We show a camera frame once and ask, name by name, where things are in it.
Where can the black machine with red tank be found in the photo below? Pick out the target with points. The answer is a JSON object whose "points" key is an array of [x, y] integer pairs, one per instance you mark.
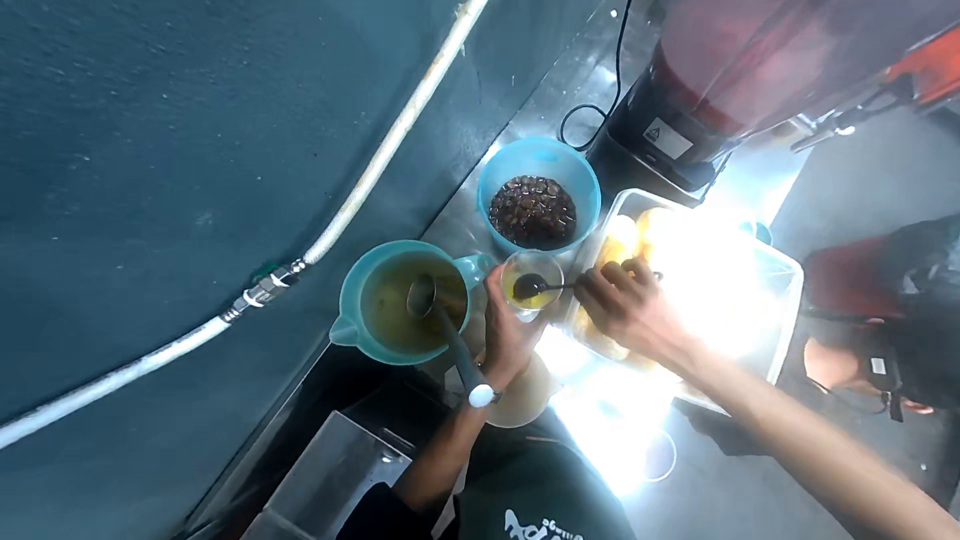
{"points": [[679, 112]]}

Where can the person's left hand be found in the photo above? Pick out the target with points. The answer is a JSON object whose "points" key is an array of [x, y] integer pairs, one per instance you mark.
{"points": [[513, 341]]}

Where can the grey metal ladle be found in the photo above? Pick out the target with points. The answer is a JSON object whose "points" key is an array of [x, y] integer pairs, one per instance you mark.
{"points": [[459, 349]]}

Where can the pile of yellow fruits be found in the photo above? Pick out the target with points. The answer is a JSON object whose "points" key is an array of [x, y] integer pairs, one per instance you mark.
{"points": [[619, 238]]}

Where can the person's left forearm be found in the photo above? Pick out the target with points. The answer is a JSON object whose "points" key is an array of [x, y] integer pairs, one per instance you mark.
{"points": [[448, 450]]}

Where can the beige round container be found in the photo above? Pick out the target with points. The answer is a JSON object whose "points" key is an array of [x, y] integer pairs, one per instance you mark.
{"points": [[523, 397]]}

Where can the person's right hand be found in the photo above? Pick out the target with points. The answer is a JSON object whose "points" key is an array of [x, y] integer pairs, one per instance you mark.
{"points": [[630, 311]]}

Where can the clear plastic cup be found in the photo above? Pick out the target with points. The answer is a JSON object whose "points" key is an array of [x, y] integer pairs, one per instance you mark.
{"points": [[531, 271]]}

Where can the black spoon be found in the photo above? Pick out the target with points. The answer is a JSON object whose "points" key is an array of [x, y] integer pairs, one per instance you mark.
{"points": [[529, 286]]}

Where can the person's right forearm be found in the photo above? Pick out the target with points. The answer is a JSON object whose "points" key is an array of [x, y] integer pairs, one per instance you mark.
{"points": [[802, 442]]}

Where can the rectangular metal bin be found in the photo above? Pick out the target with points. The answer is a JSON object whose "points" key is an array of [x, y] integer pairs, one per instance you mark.
{"points": [[334, 469]]}

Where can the light blue tub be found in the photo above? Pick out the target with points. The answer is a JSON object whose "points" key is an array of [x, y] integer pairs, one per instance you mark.
{"points": [[541, 157]]}

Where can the person's left fingers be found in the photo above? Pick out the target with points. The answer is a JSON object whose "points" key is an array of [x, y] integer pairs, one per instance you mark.
{"points": [[494, 292]]}

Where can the person's right fingers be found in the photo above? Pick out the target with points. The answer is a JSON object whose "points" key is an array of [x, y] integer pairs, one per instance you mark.
{"points": [[609, 285]]}

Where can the person's body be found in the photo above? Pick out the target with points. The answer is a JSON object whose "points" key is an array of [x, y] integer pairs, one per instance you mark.
{"points": [[532, 487]]}

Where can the clear plastic storage box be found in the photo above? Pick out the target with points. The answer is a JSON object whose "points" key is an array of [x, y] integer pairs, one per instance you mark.
{"points": [[784, 289]]}

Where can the pile of dark pearls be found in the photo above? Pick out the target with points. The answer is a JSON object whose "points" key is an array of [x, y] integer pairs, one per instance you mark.
{"points": [[534, 214]]}

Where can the teal pitcher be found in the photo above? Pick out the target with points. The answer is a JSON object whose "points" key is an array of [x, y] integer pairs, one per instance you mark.
{"points": [[351, 300]]}

